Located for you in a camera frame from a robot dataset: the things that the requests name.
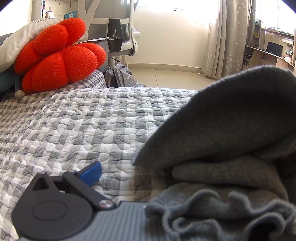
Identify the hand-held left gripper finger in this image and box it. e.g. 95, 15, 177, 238
31, 161, 117, 211

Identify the grey knit sweater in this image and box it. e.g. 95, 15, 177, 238
131, 65, 296, 241

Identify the grey checked quilt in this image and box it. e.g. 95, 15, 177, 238
0, 70, 201, 241

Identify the grey patterned backpack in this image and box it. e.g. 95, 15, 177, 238
104, 65, 146, 88

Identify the red lobed plush cushion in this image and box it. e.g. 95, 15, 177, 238
14, 18, 107, 94

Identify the blue plush toy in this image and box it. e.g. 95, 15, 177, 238
0, 68, 25, 99

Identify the paper sheet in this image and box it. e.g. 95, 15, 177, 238
75, 37, 109, 45

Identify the white printed pillow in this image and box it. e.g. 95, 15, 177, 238
0, 17, 63, 73

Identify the white mesh office chair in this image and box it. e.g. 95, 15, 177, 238
77, 0, 141, 67

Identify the white bookshelf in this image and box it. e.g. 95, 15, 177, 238
40, 0, 79, 21

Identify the grey star curtain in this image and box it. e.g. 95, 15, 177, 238
201, 0, 257, 78

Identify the wooden desk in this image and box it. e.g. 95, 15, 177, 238
242, 22, 296, 72

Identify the black laptop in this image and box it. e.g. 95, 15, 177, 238
266, 42, 283, 57

